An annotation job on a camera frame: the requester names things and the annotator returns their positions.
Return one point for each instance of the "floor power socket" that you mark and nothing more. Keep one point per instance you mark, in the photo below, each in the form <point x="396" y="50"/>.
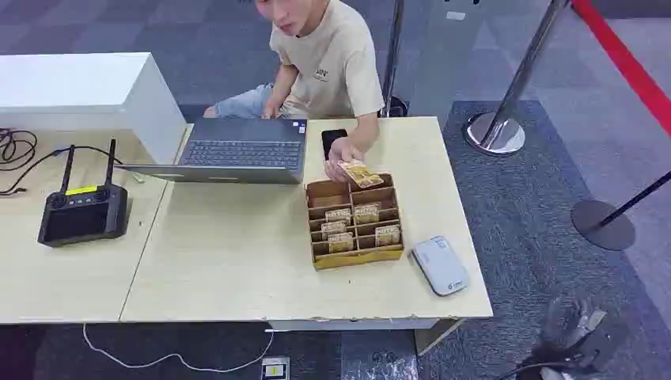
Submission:
<point x="275" y="369"/>

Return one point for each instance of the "clear plastic wrap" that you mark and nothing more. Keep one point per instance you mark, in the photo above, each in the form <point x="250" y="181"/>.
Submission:
<point x="380" y="368"/>

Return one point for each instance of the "black remote controller with antennas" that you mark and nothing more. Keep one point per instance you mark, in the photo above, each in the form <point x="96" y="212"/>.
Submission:
<point x="84" y="217"/>

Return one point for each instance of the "red barrier belt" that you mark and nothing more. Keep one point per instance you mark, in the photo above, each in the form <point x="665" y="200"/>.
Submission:
<point x="624" y="60"/>

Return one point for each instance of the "pale wooden desk leg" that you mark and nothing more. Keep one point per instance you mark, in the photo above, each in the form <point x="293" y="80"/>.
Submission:
<point x="432" y="335"/>

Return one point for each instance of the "white pocket device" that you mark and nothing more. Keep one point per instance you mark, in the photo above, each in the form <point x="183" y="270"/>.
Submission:
<point x="441" y="266"/>

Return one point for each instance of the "chrome stanchion with black base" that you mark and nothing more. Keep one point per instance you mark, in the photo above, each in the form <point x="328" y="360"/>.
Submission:
<point x="392" y="57"/>

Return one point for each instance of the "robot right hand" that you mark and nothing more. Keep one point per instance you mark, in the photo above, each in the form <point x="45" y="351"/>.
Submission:
<point x="569" y="325"/>

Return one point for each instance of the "person's left hand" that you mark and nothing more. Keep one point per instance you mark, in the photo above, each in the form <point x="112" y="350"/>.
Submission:
<point x="339" y="153"/>

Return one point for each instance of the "black stanchion with dark base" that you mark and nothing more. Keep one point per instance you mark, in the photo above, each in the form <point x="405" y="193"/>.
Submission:
<point x="603" y="225"/>

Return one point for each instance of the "grey open laptop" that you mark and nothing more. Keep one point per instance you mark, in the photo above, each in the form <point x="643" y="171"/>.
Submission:
<point x="244" y="152"/>

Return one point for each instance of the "person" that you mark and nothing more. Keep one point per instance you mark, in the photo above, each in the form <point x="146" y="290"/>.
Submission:
<point x="330" y="68"/>

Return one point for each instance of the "white rectangular box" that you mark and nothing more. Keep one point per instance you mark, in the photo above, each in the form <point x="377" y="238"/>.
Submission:
<point x="78" y="89"/>

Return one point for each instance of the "person's right hand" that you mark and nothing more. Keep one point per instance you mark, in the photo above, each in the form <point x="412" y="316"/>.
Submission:
<point x="271" y="110"/>

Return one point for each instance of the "black smartphone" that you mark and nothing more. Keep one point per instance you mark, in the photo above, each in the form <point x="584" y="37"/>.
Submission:
<point x="331" y="139"/>

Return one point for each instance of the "wooden card box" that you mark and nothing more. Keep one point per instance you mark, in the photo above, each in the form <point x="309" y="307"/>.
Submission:
<point x="356" y="257"/>

